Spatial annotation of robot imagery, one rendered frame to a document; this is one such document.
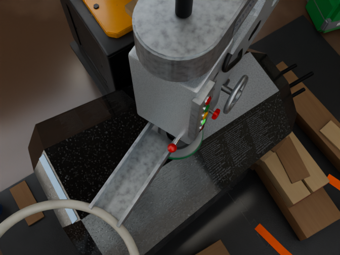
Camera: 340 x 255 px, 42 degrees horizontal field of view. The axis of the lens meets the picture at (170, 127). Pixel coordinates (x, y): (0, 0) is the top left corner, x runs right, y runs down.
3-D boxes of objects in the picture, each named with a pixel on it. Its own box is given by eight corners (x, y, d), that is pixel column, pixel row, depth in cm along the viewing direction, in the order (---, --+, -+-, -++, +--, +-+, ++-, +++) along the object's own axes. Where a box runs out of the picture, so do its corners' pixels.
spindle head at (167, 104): (189, 44, 170) (196, -39, 128) (239, 71, 166) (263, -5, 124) (136, 117, 159) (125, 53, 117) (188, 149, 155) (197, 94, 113)
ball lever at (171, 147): (177, 132, 151) (177, 129, 148) (185, 137, 150) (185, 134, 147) (165, 151, 148) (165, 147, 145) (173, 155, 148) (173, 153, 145)
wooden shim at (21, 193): (9, 189, 259) (8, 189, 258) (25, 180, 261) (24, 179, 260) (29, 226, 252) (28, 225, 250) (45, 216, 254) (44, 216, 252)
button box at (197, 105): (199, 117, 145) (207, 77, 118) (206, 121, 144) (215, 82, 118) (186, 137, 142) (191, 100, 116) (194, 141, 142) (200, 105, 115)
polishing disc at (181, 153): (148, 157, 178) (148, 156, 176) (151, 108, 185) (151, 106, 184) (202, 159, 177) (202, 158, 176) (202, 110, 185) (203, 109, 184)
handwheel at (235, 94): (222, 76, 162) (227, 55, 148) (246, 89, 160) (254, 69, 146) (201, 108, 158) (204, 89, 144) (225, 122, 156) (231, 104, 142)
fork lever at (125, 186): (188, 55, 173) (188, 48, 168) (231, 79, 169) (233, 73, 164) (81, 204, 150) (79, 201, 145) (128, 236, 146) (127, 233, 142)
